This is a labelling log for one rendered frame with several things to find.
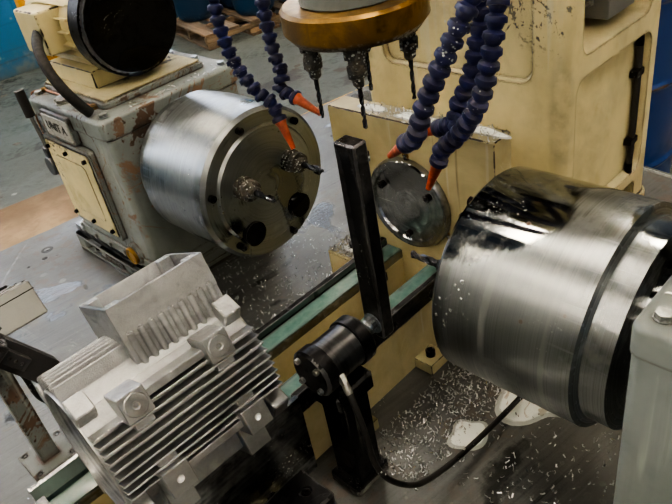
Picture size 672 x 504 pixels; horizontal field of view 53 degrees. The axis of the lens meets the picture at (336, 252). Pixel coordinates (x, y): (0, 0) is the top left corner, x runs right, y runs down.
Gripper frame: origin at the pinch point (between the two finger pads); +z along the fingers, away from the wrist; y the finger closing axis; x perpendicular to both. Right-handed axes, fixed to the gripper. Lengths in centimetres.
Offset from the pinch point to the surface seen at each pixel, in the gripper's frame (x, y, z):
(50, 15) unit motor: -42, 53, 1
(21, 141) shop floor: -46, 378, 154
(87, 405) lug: -0.9, -11.7, 1.0
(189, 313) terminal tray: -13.1, -9.6, 7.5
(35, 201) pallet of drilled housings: -17, 251, 120
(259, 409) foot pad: -8.4, -18.3, 15.5
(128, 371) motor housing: -5.0, -9.7, 4.7
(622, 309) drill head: -34, -46, 18
